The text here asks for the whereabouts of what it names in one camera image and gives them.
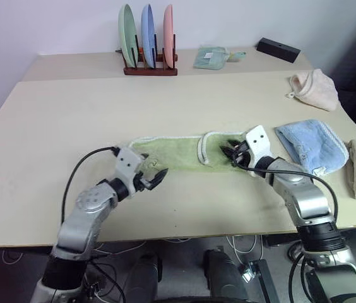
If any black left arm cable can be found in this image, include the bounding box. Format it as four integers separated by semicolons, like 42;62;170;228
60;146;119;226

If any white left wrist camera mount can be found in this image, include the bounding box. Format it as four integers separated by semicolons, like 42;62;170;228
114;147;145;200

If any pink plate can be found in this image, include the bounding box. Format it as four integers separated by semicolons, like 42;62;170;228
163;4;176;69

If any light green towel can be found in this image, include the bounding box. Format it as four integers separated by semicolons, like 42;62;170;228
128;130;252;174

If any light blue towel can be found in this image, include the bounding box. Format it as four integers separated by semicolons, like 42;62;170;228
274;119;350;177

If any pale pink towel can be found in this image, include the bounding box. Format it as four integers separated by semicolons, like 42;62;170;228
284;68;340;112

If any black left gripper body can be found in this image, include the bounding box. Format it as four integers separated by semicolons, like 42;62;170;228
133;172;154;192

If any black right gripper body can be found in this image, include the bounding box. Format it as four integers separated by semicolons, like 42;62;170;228
232;141;252;169

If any blue plate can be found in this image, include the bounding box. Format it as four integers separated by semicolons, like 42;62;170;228
141;3;158;69

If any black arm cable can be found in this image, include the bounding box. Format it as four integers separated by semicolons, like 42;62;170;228
233;153;340;229
60;146;119;226

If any green plate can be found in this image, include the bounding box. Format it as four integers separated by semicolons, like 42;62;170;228
117;3;141;68

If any white cable under table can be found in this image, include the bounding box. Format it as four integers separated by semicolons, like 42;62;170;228
226;234;264;263

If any black table foot bar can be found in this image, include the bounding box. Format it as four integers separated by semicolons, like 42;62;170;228
247;258;280;303

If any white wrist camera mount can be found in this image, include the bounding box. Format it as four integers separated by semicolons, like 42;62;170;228
114;147;145;200
244;124;275;177

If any brown wooden plate rack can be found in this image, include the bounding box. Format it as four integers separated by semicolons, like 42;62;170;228
115;32;179;77

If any black rectangular box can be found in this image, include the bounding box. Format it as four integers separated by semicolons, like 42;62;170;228
256;37;302;64

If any dark rounded shape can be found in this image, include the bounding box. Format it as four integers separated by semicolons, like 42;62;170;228
123;251;163;303
202;247;250;301

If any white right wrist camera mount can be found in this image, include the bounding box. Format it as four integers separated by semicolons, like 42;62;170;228
244;124;275;177

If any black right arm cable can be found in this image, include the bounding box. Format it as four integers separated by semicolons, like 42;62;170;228
233;153;340;229

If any folded teal towel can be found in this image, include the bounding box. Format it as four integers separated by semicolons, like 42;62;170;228
193;45;247;71

